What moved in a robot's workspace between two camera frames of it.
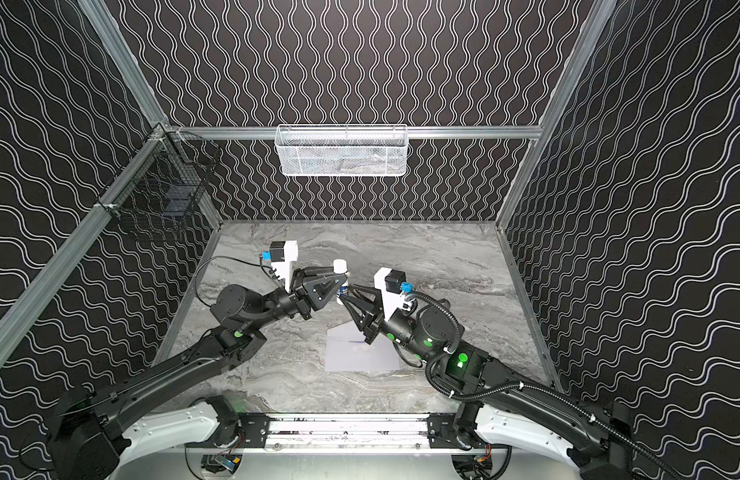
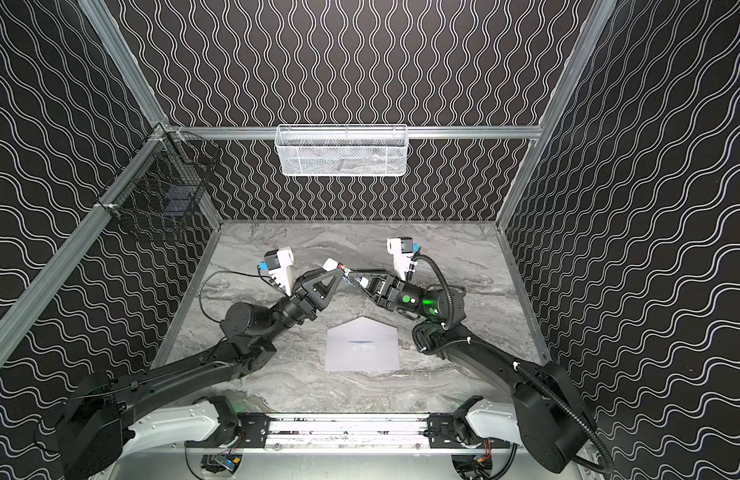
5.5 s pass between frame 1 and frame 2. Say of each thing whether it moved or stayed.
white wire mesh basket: stayed
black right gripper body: moved
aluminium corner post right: stayed
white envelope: stayed
